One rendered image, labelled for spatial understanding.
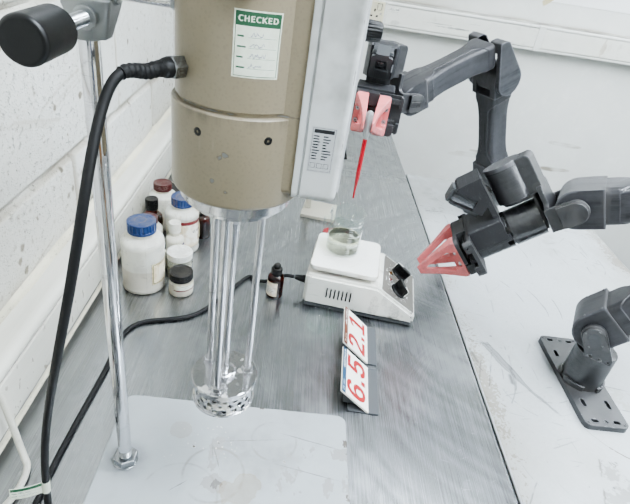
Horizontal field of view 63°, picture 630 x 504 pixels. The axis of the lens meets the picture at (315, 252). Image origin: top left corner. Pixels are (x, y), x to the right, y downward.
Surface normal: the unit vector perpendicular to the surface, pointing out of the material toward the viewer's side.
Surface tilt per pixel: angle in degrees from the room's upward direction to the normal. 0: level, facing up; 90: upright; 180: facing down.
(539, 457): 0
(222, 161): 90
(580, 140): 90
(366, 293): 90
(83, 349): 0
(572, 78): 90
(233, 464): 0
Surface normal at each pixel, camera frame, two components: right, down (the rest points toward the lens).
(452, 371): 0.14, -0.84
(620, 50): -0.01, 0.53
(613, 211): -0.47, 0.45
